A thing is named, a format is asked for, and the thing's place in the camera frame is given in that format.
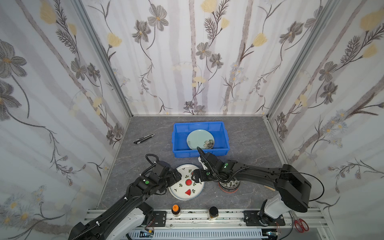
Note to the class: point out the black white patterned bowl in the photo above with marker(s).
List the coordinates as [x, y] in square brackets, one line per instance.
[230, 185]

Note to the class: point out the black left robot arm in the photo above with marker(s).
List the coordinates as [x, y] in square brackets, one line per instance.
[102, 226]

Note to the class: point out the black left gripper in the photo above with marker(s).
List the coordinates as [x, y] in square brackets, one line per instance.
[173, 176]

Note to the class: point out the green floral plate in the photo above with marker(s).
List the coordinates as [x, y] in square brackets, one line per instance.
[200, 138]

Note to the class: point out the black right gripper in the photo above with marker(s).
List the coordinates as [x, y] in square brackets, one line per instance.
[207, 159]

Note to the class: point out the red handled scissors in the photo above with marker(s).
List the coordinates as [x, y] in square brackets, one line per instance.
[300, 225]

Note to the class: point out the blue plastic bin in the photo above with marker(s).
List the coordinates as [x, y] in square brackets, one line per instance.
[182, 130]

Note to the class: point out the black lid jar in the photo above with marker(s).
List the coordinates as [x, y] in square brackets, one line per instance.
[213, 213]

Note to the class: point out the small wooden block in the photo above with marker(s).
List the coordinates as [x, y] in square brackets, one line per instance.
[269, 188]

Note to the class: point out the watermelon pattern white plate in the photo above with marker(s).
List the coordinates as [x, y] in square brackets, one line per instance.
[186, 189]

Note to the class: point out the aluminium rail frame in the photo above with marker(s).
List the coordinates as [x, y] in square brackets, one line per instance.
[235, 224]

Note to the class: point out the orange lid jar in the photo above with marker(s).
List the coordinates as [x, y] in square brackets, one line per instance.
[176, 210]

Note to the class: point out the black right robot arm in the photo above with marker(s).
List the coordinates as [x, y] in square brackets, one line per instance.
[293, 188]

